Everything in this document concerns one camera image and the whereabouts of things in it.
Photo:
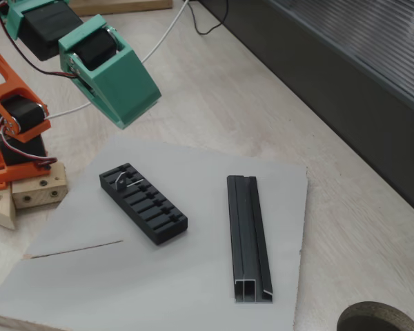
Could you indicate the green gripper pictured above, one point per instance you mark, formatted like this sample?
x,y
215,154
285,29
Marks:
x,y
131,90

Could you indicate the small metal L bracket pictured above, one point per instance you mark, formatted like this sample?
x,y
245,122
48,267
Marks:
x,y
120,180

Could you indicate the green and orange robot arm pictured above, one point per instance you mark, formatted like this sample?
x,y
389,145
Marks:
x,y
38,27

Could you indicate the black slotted holder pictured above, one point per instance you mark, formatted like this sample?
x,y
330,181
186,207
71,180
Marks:
x,y
148,210

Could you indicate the wooden bar with screw holes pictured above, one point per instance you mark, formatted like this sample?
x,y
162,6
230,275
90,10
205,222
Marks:
x,y
38,193

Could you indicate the grey board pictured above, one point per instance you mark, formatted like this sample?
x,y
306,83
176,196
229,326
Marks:
x,y
176,276

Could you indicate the dark aluminium profile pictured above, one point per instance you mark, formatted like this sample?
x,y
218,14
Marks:
x,y
245,234

